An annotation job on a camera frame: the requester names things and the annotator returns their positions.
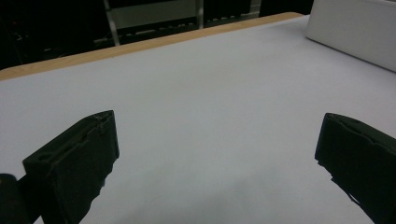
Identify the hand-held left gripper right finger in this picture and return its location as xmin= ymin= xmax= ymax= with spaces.
xmin=314 ymin=112 xmax=396 ymax=224

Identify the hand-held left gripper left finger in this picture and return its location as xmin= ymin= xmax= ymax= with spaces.
xmin=21 ymin=109 xmax=120 ymax=224

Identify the white rectangular box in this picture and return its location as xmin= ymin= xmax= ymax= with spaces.
xmin=305 ymin=0 xmax=396 ymax=73

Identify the white table mat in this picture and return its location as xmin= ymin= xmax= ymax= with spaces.
xmin=0 ymin=15 xmax=396 ymax=224

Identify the white metal stand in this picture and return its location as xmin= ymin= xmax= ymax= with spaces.
xmin=102 ymin=0 xmax=205 ymax=47

